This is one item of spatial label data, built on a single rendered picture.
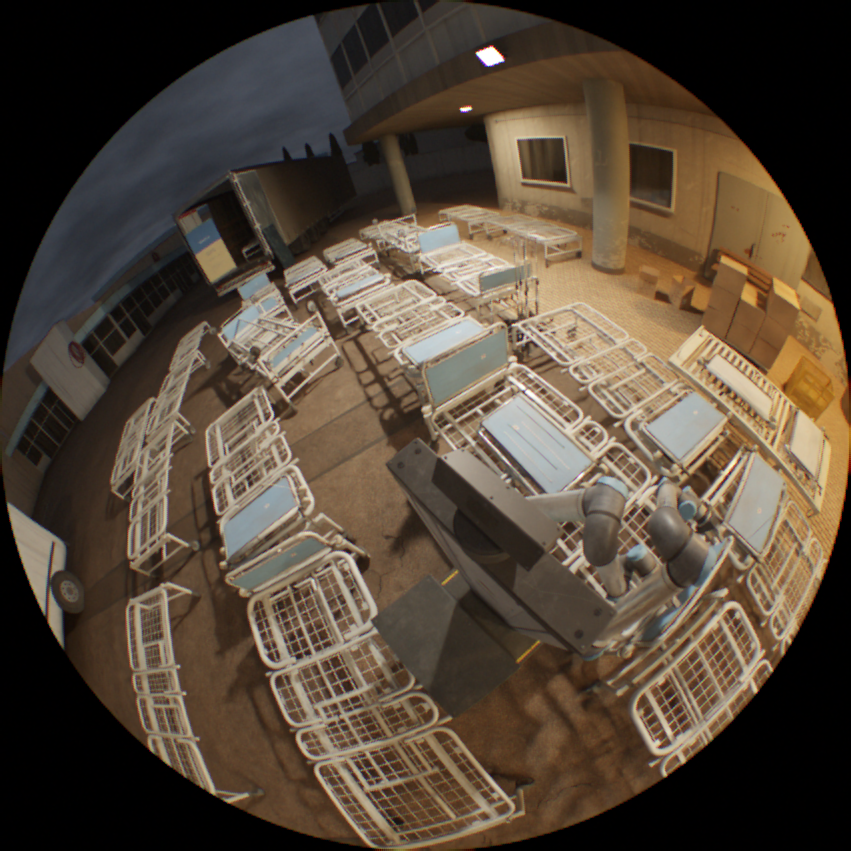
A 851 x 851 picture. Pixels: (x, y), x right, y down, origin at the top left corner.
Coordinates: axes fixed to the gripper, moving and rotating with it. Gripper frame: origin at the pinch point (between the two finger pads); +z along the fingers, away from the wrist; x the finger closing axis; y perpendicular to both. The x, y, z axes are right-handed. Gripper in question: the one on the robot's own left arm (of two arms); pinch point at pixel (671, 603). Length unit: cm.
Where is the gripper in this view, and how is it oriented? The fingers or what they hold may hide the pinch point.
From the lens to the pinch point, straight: 153.8
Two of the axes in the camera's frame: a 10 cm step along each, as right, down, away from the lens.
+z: 5.2, 7.0, -4.9
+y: 8.5, -5.1, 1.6
